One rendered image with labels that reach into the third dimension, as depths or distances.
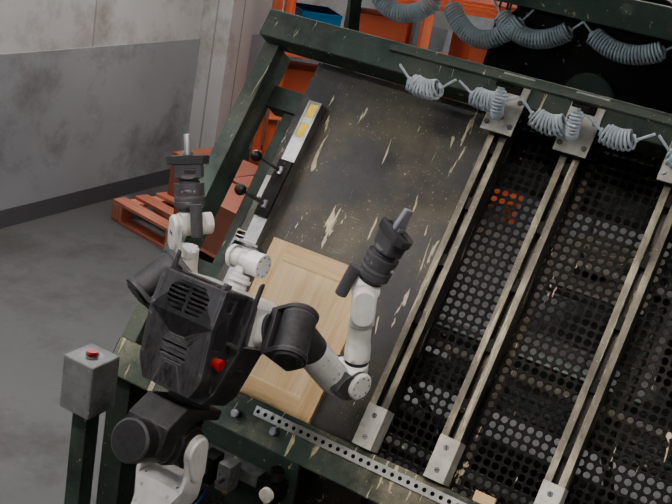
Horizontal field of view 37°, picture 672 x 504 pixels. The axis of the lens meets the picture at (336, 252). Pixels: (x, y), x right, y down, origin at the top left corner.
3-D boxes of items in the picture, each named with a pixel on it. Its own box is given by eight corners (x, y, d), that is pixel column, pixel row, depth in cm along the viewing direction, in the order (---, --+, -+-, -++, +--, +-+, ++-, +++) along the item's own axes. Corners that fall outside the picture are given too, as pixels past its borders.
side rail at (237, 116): (137, 343, 335) (120, 336, 325) (277, 56, 352) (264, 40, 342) (151, 350, 332) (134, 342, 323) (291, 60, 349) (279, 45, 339)
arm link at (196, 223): (204, 194, 298) (206, 232, 299) (169, 196, 293) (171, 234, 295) (218, 197, 288) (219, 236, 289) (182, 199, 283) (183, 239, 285)
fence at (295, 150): (188, 367, 319) (182, 365, 315) (313, 104, 333) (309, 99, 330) (201, 373, 317) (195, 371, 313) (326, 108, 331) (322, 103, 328)
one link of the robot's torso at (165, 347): (205, 422, 241) (258, 283, 242) (98, 370, 256) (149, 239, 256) (261, 423, 268) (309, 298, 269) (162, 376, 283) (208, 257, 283)
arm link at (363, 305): (378, 291, 261) (373, 336, 267) (376, 276, 269) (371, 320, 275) (353, 290, 261) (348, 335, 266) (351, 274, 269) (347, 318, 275)
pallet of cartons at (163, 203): (330, 266, 667) (342, 201, 651) (235, 291, 602) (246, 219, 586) (202, 204, 738) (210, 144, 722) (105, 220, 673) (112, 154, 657)
